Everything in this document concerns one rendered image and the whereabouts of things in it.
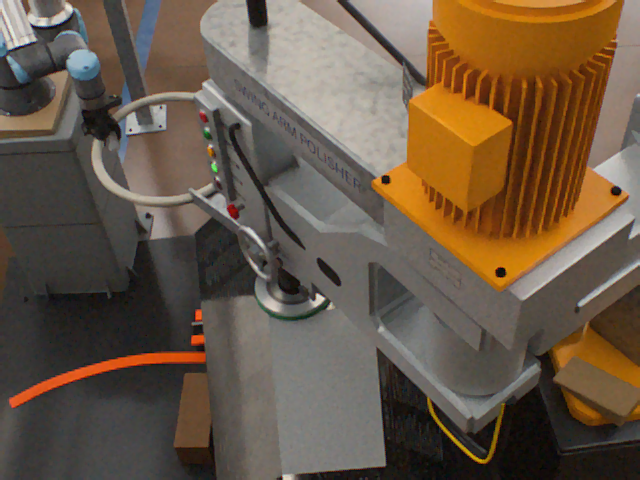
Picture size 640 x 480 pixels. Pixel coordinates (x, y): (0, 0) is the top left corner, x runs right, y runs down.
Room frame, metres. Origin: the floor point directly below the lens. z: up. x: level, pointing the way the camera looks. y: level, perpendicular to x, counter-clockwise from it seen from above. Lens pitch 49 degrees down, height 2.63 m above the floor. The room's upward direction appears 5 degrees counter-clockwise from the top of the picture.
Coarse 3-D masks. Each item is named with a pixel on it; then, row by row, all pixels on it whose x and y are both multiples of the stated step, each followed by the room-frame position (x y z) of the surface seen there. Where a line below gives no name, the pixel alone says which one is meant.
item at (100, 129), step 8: (88, 112) 2.03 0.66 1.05; (96, 112) 2.02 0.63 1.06; (104, 112) 2.06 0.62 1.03; (88, 120) 2.02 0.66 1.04; (96, 120) 2.02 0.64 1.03; (104, 120) 2.04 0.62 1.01; (88, 128) 2.03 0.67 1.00; (96, 128) 2.02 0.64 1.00; (104, 128) 2.02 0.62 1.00; (96, 136) 2.01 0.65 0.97; (104, 136) 2.02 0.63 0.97
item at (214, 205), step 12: (192, 192) 1.75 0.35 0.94; (216, 192) 1.79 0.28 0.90; (204, 204) 1.69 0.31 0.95; (216, 204) 1.72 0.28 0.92; (216, 216) 1.64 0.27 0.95; (228, 216) 1.58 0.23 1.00; (228, 228) 1.59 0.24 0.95; (252, 240) 1.47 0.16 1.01; (288, 264) 1.33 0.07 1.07; (300, 288) 1.23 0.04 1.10
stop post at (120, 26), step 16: (112, 0) 3.25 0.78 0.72; (112, 16) 3.25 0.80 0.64; (112, 32) 3.25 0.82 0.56; (128, 32) 3.25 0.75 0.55; (128, 48) 3.25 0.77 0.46; (128, 64) 3.25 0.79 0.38; (128, 80) 3.25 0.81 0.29; (144, 80) 3.30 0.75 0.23; (144, 96) 3.25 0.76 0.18; (144, 112) 3.25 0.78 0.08; (160, 112) 3.33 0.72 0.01; (128, 128) 3.23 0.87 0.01; (144, 128) 3.21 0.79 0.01; (160, 128) 3.20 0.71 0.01
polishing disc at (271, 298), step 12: (264, 288) 1.43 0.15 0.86; (276, 288) 1.43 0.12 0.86; (264, 300) 1.39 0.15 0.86; (276, 300) 1.39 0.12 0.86; (288, 300) 1.38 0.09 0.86; (300, 300) 1.38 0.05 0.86; (324, 300) 1.37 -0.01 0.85; (276, 312) 1.35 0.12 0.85; (288, 312) 1.34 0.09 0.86; (300, 312) 1.34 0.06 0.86
